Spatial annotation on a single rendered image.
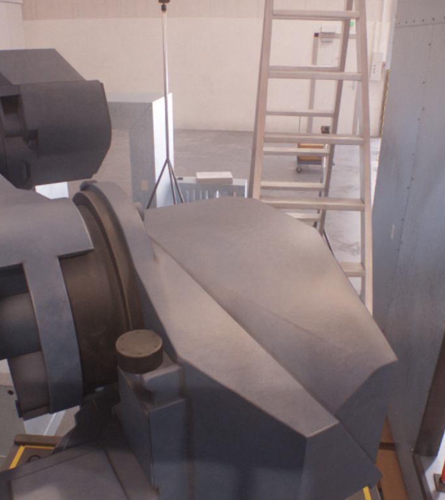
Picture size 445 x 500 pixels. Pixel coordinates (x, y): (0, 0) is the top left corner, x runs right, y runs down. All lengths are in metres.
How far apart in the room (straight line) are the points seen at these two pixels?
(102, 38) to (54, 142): 10.56
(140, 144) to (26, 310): 3.03
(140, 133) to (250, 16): 7.90
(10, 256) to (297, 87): 10.81
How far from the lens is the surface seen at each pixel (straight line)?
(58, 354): 0.64
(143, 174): 3.73
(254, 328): 0.62
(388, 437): 2.72
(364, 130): 1.79
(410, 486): 2.44
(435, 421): 2.24
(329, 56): 11.30
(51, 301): 0.63
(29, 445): 1.38
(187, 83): 11.49
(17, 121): 1.46
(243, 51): 11.29
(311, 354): 0.61
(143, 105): 3.63
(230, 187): 4.36
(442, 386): 2.13
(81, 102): 1.45
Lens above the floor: 2.00
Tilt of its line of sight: 24 degrees down
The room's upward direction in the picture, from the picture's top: 1 degrees clockwise
